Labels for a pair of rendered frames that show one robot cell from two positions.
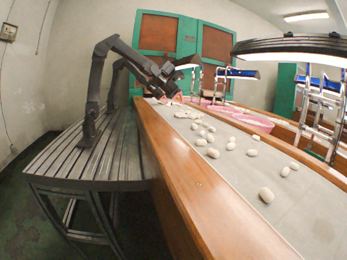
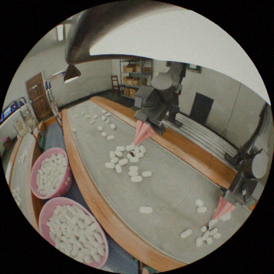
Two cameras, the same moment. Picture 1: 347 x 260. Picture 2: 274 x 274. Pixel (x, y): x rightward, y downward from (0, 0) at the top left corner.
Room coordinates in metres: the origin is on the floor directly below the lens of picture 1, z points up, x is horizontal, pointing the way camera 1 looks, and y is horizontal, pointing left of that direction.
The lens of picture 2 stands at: (0.96, -0.12, 1.03)
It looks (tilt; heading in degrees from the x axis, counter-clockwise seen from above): 42 degrees down; 156
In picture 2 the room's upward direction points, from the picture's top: straight up
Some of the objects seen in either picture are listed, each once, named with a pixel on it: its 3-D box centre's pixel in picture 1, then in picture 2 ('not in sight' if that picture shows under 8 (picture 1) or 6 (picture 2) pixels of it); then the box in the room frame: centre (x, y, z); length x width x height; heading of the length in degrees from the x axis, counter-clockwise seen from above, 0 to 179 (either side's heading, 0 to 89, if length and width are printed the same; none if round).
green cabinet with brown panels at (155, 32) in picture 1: (183, 54); not in sight; (1.96, -0.06, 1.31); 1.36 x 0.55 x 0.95; 109
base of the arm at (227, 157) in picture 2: (110, 107); (237, 159); (1.10, 0.53, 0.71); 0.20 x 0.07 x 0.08; 16
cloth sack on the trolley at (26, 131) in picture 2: not in sight; (29, 127); (-1.27, -2.47, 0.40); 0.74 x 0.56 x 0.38; 17
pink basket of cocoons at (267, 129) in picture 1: (252, 127); (51, 175); (0.73, -0.45, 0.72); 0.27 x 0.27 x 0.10
